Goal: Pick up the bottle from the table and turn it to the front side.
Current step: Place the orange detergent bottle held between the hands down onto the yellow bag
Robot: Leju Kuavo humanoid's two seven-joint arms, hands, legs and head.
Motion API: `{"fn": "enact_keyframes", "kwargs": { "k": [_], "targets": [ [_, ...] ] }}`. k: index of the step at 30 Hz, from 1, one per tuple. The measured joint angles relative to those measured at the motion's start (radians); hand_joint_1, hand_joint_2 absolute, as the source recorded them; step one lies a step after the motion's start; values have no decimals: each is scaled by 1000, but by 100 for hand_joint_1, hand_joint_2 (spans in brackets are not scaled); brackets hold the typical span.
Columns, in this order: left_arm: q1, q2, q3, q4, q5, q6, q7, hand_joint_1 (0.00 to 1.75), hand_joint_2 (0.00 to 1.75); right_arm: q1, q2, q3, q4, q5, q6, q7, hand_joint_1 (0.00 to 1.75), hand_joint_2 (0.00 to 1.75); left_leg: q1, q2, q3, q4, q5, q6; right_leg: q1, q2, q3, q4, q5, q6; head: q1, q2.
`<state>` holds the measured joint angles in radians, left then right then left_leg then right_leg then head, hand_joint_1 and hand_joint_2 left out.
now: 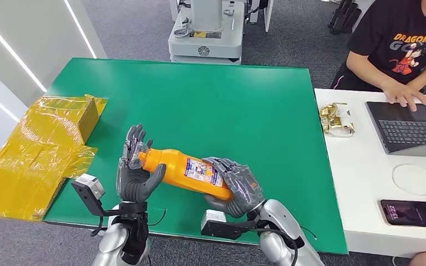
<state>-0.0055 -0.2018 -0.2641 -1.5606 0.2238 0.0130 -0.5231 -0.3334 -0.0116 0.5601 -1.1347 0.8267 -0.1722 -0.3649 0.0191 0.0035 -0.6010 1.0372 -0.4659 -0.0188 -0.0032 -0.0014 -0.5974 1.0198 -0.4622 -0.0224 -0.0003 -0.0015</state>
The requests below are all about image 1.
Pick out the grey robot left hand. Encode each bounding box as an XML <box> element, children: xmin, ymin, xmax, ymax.
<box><xmin>115</xmin><ymin>124</ymin><xmax>167</xmax><ymax>203</ymax></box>

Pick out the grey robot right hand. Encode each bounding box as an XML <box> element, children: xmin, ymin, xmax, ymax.
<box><xmin>202</xmin><ymin>157</ymin><xmax>266</xmax><ymax>219</ymax></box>

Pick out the orange plastic bottle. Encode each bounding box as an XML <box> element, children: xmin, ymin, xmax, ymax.
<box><xmin>138</xmin><ymin>147</ymin><xmax>235</xmax><ymax>202</ymax></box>

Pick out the yellow film-wrapped cardboard box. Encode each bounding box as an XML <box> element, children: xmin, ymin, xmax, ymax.
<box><xmin>0</xmin><ymin>94</ymin><xmax>108</xmax><ymax>222</ymax></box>

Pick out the gold snack wrapper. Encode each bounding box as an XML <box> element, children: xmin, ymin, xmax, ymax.
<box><xmin>318</xmin><ymin>102</ymin><xmax>356</xmax><ymax>138</ymax></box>

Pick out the black smartphone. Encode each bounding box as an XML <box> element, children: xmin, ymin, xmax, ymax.
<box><xmin>379</xmin><ymin>199</ymin><xmax>426</xmax><ymax>229</ymax></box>

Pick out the dark grey laptop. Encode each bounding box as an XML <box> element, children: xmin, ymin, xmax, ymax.
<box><xmin>365</xmin><ymin>101</ymin><xmax>426</xmax><ymax>158</ymax></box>

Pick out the white panel stand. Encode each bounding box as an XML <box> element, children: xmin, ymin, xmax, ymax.
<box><xmin>250</xmin><ymin>0</ymin><xmax>275</xmax><ymax>33</ymax></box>

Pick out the person's hand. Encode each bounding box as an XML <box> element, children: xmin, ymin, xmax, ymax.
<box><xmin>381</xmin><ymin>79</ymin><xmax>426</xmax><ymax>112</ymax></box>

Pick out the black chair base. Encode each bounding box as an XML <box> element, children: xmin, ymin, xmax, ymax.
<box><xmin>327</xmin><ymin>0</ymin><xmax>363</xmax><ymax>35</ymax></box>

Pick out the person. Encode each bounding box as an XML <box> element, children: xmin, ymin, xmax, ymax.
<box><xmin>331</xmin><ymin>0</ymin><xmax>426</xmax><ymax>112</ymax></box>

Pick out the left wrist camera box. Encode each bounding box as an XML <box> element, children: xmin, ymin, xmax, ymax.
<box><xmin>71</xmin><ymin>173</ymin><xmax>122</xmax><ymax>218</ymax></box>

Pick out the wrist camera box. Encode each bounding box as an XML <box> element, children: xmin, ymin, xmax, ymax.
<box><xmin>200</xmin><ymin>209</ymin><xmax>258</xmax><ymax>241</ymax></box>
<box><xmin>71</xmin><ymin>173</ymin><xmax>122</xmax><ymax>218</ymax></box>

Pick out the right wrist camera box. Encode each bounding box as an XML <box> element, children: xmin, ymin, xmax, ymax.
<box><xmin>200</xmin><ymin>209</ymin><xmax>258</xmax><ymax>241</ymax></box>

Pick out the white cable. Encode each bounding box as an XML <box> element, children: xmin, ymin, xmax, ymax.
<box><xmin>391</xmin><ymin>163</ymin><xmax>426</xmax><ymax>197</ymax></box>

